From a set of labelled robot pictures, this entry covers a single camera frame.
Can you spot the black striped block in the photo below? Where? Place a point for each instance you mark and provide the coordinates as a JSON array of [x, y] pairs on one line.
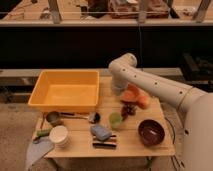
[[111, 142]]

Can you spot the green handled tool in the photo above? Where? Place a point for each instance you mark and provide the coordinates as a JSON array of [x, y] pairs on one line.
[[40, 134]]

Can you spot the small grey metal cup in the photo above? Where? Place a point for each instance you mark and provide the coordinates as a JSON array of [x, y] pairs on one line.
[[53, 118]]

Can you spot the green plastic cup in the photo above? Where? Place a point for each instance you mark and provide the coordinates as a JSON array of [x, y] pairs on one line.
[[115, 119]]

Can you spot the dish brush with handle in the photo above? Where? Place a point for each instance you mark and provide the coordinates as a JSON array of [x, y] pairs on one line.
[[91, 117]]

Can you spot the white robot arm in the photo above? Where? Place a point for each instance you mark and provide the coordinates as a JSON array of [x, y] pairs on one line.
[[197, 146]]

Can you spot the yellow plastic bin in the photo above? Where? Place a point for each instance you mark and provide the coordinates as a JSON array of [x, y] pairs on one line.
[[66, 91]]

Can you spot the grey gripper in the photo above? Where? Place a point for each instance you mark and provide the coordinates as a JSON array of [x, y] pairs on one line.
[[118, 86]]

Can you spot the grey cloth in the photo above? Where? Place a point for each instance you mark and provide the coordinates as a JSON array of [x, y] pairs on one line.
[[36, 151]]

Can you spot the orange plush toy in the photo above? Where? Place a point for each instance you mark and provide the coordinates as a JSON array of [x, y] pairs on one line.
[[133, 94]]

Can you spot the white paper cup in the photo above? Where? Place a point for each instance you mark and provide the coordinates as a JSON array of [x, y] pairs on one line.
[[59, 135]]

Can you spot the dark red bowl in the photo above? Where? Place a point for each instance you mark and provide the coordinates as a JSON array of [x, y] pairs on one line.
[[151, 132]]

